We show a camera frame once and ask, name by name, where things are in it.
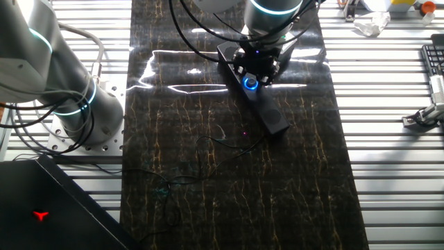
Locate blue lit speaker volume knob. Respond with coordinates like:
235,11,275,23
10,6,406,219
242,76,259,92

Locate black keyboard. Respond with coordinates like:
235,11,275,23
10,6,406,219
420,44,444,76

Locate thin black speaker cable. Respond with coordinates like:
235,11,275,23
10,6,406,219
93,134,266,242

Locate small metal bracket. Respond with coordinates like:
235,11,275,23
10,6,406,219
342,0,361,23

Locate crumpled clear plastic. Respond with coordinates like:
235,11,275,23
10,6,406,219
353,10,392,38

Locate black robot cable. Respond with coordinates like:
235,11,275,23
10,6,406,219
167,0,244,65
178,0,322,44

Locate grey metal clamp tool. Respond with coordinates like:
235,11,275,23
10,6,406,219
402,74,444,128

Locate black mesh speaker bar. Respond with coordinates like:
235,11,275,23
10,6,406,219
216,41,291,137

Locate white box with yellow part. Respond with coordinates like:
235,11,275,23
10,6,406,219
360,0,422,13

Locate dark marble pattern mat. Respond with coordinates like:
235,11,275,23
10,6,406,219
119,0,370,250

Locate perforated aluminium base plate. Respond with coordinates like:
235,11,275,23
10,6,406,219
46,78,126,156

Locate orange capped small bottle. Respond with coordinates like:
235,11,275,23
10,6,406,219
420,0,438,26

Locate gray robot base hose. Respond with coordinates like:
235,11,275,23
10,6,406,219
57,22,105,86

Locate black case with red logo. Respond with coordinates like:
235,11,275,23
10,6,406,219
0,153,142,250

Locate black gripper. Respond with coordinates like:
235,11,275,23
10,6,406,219
232,44,282,86

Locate black base cable bundle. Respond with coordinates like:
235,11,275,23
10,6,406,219
0,99,96,156

